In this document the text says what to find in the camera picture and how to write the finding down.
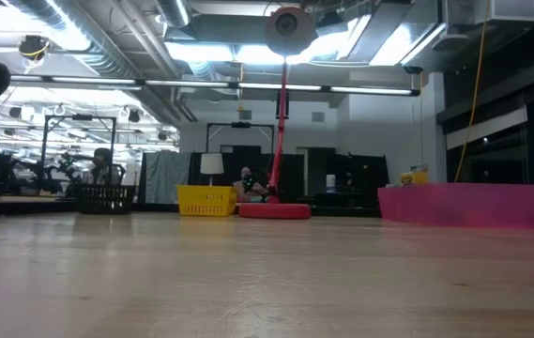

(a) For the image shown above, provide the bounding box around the yellow plastic basket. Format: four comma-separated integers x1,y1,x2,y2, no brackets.
175,184,239,218

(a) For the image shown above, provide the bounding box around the black plastic basket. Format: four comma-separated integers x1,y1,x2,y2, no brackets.
74,183,138,216

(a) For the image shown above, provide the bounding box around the person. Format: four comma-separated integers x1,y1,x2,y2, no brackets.
232,166,270,203
83,147,125,187

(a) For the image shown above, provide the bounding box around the black office partition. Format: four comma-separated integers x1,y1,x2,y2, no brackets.
189,144,306,204

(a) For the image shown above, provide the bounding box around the white table lamp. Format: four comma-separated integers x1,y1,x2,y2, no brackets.
199,152,225,187

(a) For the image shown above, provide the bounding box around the black cabinet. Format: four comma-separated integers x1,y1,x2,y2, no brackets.
306,146,389,207

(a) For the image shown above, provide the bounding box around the grey cloth cover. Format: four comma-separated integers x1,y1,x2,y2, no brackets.
138,149,191,204

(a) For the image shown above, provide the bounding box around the long light bar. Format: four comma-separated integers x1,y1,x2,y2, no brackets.
8,72,421,98

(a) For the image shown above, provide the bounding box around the pink plastic tray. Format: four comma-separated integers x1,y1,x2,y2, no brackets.
377,182,534,230

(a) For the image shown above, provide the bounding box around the white ceiling vent box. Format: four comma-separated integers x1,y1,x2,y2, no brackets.
475,0,534,23

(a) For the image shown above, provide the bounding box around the red camera stand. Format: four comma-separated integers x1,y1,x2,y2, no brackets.
236,5,319,221

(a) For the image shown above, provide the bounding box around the black stand frame with camera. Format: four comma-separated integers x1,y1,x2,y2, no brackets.
206,120,277,155

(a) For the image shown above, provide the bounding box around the small silver ventilation duct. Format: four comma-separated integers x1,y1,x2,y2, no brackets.
156,0,192,28

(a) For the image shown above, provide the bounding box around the large silver ventilation duct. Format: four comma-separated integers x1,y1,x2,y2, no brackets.
6,0,144,80

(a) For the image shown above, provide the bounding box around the yellow hanging cable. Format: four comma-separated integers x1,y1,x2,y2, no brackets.
453,0,491,184

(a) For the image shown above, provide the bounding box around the black yellow cable reel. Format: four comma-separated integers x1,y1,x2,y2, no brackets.
17,33,51,62

